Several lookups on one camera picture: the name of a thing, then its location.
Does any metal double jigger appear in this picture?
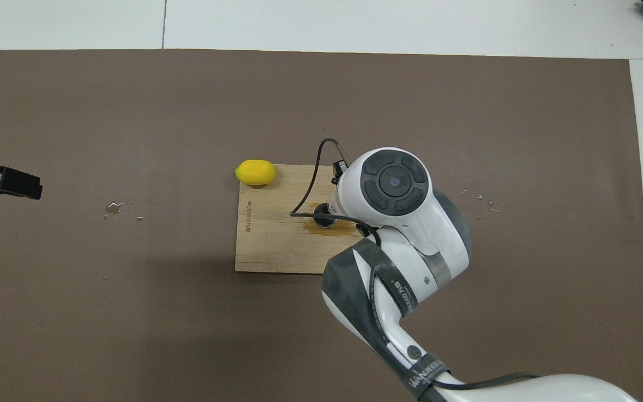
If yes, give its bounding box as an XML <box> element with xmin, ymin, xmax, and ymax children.
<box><xmin>313</xmin><ymin>203</ymin><xmax>338</xmax><ymax>229</ymax></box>

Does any yellow lemon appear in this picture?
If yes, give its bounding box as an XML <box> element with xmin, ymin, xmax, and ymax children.
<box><xmin>235</xmin><ymin>160</ymin><xmax>276</xmax><ymax>186</ymax></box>

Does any wooden cutting board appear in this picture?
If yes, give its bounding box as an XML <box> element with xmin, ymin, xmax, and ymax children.
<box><xmin>235</xmin><ymin>165</ymin><xmax>367</xmax><ymax>274</ymax></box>

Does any brown table mat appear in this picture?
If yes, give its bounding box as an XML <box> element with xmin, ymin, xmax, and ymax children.
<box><xmin>0</xmin><ymin>49</ymin><xmax>643</xmax><ymax>402</ymax></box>

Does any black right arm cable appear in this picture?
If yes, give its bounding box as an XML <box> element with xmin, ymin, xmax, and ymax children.
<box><xmin>290</xmin><ymin>138</ymin><xmax>541</xmax><ymax>391</ymax></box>

